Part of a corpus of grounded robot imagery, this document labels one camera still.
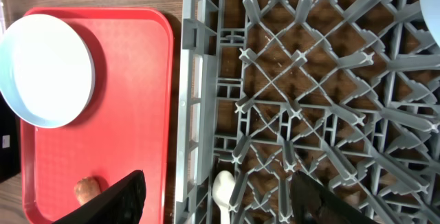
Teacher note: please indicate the black rectangular tray bin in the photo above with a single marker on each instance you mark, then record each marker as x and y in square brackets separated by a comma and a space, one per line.
[10, 163]

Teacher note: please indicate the orange carrot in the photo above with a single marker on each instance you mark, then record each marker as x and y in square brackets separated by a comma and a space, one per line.
[86, 189]

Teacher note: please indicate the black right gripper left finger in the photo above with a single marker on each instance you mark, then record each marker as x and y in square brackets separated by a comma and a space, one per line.
[122, 203]

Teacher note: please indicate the light blue bowl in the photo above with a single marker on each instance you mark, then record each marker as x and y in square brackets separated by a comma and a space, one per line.
[431, 14]

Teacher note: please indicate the grey plastic dishwasher rack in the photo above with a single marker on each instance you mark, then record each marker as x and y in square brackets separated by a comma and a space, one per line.
[346, 91]

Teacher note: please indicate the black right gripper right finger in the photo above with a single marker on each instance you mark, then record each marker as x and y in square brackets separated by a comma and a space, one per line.
[313, 203]

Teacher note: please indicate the red plastic serving tray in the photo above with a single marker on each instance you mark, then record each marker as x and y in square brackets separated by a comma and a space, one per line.
[125, 125]

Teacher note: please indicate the light blue plate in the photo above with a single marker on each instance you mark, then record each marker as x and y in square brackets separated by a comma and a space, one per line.
[47, 71]

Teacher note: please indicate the white plastic spoon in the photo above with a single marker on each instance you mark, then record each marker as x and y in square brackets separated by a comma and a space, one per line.
[222, 189]

